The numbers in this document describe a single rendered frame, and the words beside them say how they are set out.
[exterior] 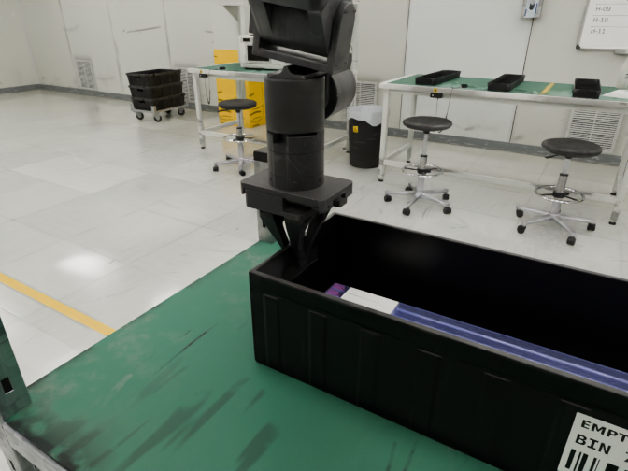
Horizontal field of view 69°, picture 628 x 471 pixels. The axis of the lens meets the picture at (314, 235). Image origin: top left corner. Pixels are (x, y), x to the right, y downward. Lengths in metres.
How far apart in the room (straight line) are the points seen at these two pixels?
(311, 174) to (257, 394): 0.22
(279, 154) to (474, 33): 4.73
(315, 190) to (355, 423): 0.22
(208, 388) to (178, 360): 0.06
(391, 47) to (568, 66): 1.75
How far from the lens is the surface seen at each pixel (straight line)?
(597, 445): 0.40
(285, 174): 0.44
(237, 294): 0.62
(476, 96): 3.57
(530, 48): 5.03
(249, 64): 4.67
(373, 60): 5.48
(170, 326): 0.58
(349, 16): 0.43
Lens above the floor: 1.29
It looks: 26 degrees down
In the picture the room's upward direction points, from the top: straight up
